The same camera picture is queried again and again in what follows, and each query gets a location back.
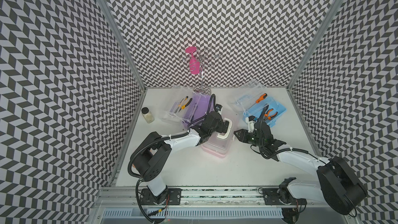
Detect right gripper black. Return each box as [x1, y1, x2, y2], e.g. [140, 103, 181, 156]
[233, 129, 264, 148]

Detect pink toolbox clear lid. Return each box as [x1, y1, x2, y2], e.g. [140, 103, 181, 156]
[201, 109, 238, 158]

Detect blue toolbox clear lid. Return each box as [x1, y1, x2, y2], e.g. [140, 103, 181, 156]
[229, 80, 286, 127]

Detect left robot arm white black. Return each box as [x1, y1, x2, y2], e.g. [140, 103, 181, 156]
[127, 111, 233, 204]

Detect orange black pliers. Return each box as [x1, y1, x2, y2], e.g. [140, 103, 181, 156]
[264, 108, 278, 120]

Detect orange black screwdriver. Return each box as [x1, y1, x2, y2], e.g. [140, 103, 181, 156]
[256, 93, 268, 104]

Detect purple toolbox clear lid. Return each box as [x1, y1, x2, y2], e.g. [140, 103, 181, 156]
[160, 86, 210, 129]

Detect yellow black pliers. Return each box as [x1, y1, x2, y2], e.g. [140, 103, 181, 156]
[174, 96, 193, 114]

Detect pink cup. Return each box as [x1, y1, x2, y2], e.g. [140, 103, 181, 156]
[185, 46, 201, 75]

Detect small glass jar black lid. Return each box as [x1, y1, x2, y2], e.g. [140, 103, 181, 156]
[141, 107, 154, 123]

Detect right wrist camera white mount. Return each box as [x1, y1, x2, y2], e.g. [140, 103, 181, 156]
[245, 116, 257, 129]

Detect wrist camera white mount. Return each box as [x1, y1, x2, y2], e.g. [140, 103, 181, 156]
[245, 116, 257, 129]
[214, 104, 223, 114]

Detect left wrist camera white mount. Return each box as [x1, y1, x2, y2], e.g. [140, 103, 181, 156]
[214, 104, 223, 114]

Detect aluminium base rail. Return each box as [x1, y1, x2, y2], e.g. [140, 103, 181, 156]
[86, 184, 361, 224]

